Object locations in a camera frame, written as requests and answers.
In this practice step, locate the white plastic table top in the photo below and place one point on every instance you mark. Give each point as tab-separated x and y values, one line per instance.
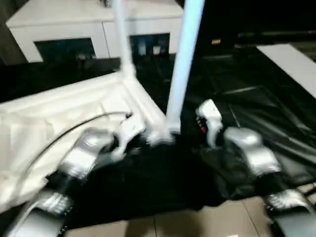
61	111

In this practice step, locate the black work mat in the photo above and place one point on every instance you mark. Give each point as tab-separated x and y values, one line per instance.
247	98

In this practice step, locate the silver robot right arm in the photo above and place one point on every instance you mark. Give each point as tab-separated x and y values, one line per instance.
254	153

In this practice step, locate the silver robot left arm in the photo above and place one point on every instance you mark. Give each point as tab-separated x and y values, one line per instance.
81	153

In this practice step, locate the white flat board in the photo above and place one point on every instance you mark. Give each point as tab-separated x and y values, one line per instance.
291	64

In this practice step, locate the small yellow box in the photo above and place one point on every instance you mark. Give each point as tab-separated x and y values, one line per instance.
216	41

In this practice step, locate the white mug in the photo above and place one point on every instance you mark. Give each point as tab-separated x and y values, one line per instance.
156	50

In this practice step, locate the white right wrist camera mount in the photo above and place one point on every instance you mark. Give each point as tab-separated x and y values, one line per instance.
211	116

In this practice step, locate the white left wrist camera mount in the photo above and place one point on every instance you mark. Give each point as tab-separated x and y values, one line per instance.
128	133

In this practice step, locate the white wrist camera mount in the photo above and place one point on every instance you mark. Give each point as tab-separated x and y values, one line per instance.
211	116
128	133

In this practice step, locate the white cabinet with glass doors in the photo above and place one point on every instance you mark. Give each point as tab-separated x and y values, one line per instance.
74	22

